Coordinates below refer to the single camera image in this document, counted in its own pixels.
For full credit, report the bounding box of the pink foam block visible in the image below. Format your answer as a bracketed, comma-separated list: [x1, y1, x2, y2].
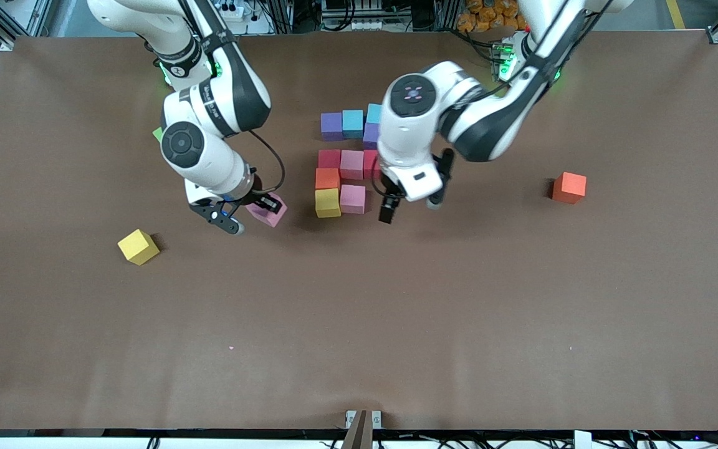
[340, 150, 365, 180]
[340, 184, 366, 215]
[246, 192, 289, 228]

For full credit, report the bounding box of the yellow foam block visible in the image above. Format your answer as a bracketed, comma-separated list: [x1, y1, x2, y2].
[315, 188, 342, 218]
[117, 228, 161, 266]

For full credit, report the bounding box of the paper table cover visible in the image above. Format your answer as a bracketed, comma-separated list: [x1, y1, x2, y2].
[0, 30, 718, 432]

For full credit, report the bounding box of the bag of orange fruit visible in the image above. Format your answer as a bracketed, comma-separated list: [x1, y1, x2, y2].
[457, 0, 525, 34]

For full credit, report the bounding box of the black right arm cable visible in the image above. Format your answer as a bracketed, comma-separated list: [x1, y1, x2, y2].
[175, 0, 287, 194]

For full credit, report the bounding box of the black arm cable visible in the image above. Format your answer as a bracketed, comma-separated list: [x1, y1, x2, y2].
[175, 0, 287, 194]
[371, 0, 615, 200]

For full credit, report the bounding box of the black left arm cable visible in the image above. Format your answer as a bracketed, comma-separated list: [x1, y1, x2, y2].
[371, 0, 615, 200]

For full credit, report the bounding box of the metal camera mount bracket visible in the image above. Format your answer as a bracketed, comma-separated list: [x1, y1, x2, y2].
[342, 410, 383, 449]

